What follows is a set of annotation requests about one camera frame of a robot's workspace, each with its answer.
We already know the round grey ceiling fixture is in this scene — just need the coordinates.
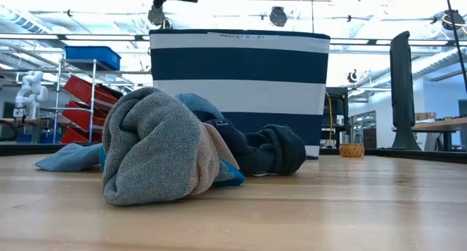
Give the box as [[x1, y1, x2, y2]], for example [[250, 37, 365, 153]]
[[269, 6, 289, 28], [147, 4, 173, 30]]

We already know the yellow cable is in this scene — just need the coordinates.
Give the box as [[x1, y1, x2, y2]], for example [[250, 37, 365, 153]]
[[325, 92, 334, 147]]

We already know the black equipment cart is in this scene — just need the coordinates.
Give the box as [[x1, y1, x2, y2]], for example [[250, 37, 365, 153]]
[[320, 86, 350, 150]]

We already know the wooden desk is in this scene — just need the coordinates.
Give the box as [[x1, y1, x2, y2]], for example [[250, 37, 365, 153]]
[[392, 117, 467, 152]]

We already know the beige sock tag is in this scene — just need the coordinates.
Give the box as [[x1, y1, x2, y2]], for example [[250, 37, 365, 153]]
[[206, 123, 241, 171]]

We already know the navy white striped fabric basket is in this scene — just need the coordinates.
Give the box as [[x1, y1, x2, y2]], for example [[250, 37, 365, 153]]
[[148, 28, 331, 160]]

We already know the navy sock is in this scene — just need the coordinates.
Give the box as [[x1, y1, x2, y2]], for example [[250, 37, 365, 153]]
[[204, 118, 307, 177]]

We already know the grey sock with teal toe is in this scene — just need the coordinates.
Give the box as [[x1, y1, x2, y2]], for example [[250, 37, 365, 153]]
[[99, 87, 246, 207]]

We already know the black upright panel stand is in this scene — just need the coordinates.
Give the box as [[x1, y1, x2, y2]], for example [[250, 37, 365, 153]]
[[389, 31, 422, 152]]

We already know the metal shelf rack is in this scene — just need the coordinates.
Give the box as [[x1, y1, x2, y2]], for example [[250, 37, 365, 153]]
[[53, 57, 153, 144]]

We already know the black hose loop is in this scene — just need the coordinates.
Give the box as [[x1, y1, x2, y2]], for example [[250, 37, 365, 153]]
[[0, 118, 19, 142]]

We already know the red plastic bin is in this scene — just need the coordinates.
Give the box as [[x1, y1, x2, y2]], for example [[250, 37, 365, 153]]
[[60, 126, 104, 144], [63, 74, 123, 106], [61, 100, 107, 130]]

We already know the thin black cable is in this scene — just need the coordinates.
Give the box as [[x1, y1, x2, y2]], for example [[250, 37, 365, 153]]
[[444, 0, 467, 93]]

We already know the blue knit sock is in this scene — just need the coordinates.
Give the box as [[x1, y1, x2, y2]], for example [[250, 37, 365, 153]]
[[176, 93, 225, 123]]

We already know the small wicker basket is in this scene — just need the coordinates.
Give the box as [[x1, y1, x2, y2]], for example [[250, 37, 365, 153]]
[[339, 143, 365, 158]]

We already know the black ceiling device with cables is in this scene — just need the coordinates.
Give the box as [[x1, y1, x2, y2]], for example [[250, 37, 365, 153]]
[[422, 9, 467, 40]]

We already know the light blue cloth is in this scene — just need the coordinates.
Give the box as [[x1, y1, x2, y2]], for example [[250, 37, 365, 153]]
[[35, 142, 104, 172]]

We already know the blue plastic bin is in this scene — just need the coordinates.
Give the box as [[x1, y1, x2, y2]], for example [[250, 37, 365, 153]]
[[64, 45, 122, 72]]

